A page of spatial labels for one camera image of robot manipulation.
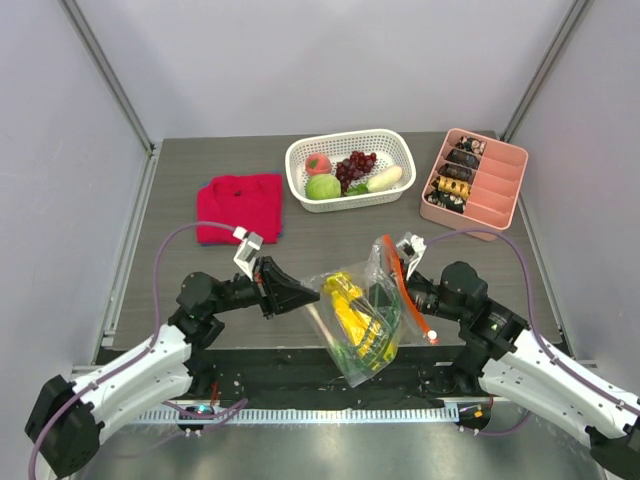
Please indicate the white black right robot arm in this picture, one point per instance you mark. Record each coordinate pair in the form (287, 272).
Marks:
(505, 357)

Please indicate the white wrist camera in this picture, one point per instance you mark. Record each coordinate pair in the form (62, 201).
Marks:
(245, 256)
(411, 249)

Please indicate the yellow fake corn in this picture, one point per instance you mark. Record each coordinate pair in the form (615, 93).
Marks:
(378, 347)

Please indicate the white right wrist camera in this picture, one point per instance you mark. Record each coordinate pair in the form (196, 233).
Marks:
(411, 249)

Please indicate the pink fake peach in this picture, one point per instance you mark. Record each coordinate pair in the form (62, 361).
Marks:
(318, 163)

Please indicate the white perforated plastic basket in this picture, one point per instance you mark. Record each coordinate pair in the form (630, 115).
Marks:
(390, 147)

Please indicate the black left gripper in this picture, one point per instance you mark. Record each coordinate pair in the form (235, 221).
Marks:
(277, 291)

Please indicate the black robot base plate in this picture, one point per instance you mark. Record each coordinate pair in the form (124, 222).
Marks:
(308, 379)

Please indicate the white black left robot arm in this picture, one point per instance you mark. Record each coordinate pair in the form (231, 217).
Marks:
(72, 419)

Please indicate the white fake radish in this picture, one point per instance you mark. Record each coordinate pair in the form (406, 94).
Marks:
(380, 182)

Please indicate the purple fake grape bunch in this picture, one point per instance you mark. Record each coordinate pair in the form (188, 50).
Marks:
(353, 170)

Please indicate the yellow fake banana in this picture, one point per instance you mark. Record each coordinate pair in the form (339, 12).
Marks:
(351, 307)

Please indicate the red folded cloth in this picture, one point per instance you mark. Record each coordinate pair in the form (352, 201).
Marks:
(254, 202)

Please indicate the green fake cabbage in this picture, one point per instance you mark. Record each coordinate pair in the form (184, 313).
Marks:
(323, 187)

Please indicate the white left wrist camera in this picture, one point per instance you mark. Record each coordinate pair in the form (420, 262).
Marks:
(245, 256)

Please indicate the white slotted cable duct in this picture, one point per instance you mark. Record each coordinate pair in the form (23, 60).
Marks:
(164, 415)

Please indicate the clear zip top bag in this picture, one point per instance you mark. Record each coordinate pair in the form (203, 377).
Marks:
(383, 266)

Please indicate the pink divided organizer tray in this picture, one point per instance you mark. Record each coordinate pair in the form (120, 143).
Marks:
(474, 184)

